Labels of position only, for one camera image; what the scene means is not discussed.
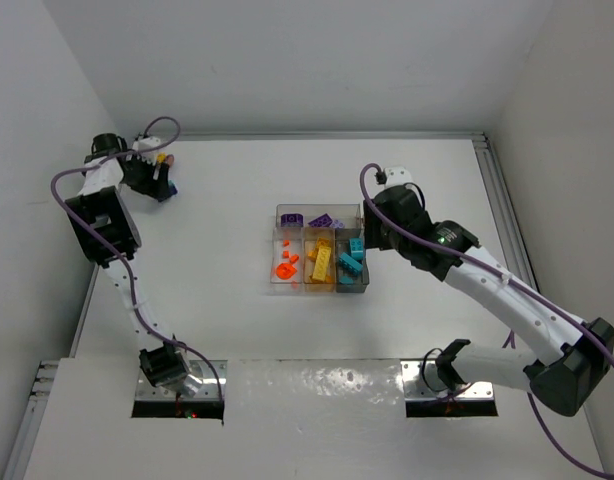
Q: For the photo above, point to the purple slope lego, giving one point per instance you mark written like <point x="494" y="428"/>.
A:
<point x="322" y="221"/>

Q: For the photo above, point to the clear rear container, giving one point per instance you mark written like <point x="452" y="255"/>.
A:
<point x="349" y="214"/>

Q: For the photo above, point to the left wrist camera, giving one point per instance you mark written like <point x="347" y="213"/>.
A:
<point x="148" y="148"/>

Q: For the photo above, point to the long yellow lego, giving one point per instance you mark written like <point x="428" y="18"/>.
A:
<point x="321" y="265"/>

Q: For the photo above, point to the grey plastic container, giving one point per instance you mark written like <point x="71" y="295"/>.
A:
<point x="361" y="281"/>

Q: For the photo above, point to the clear front-left container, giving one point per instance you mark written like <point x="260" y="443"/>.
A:
<point x="282" y="254"/>

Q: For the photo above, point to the purple printed lego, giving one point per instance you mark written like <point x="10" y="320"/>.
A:
<point x="291" y="220"/>

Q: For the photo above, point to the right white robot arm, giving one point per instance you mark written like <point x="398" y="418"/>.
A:
<point x="566" y="358"/>

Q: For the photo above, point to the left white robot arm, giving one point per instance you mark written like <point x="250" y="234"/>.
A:
<point x="109" y="237"/>

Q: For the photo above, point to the amber plastic container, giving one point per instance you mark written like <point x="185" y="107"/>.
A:
<point x="310" y="235"/>

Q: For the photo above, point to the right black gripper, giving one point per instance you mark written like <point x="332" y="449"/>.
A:
<point x="370" y="234"/>

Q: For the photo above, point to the orange lego cluster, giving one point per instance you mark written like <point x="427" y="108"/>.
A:
<point x="285" y="271"/>

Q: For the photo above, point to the white front cover panel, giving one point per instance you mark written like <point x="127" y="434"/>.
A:
<point x="293" y="420"/>

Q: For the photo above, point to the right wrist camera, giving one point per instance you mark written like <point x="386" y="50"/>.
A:
<point x="393" y="176"/>

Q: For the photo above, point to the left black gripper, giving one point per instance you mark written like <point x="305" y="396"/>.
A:
<point x="150" y="179"/>

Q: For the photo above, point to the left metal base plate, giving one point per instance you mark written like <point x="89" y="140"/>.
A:
<point x="200" y="385"/>

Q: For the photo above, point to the rear aluminium rail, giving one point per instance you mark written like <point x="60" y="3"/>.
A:
<point x="336" y="135"/>

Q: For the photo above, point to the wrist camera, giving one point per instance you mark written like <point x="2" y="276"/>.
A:
<point x="148" y="148"/>
<point x="393" y="176"/>

